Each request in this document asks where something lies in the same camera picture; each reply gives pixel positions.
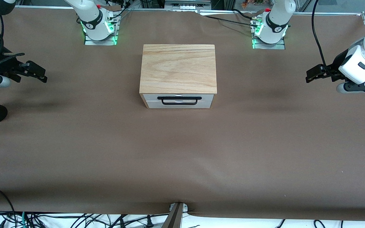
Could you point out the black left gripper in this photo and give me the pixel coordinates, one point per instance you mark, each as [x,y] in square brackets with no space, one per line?
[337,65]

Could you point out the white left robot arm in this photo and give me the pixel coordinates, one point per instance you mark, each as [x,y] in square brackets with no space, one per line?
[360,63]

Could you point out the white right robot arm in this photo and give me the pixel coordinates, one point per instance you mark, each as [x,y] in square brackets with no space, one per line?
[92,19]

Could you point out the wooden drawer cabinet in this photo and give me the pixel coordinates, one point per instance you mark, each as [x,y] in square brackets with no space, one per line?
[177,68]

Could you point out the brown paper table cover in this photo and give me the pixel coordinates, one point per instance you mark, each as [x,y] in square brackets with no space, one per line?
[182,152]

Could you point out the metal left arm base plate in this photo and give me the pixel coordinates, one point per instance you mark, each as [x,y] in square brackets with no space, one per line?
[280,46]

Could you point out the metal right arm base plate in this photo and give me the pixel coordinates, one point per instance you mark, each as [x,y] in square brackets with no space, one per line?
[89,42]

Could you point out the aluminium frame rail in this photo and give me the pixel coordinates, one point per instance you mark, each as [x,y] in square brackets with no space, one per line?
[227,12]

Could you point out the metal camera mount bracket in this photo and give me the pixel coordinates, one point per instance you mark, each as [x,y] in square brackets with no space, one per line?
[176,215]

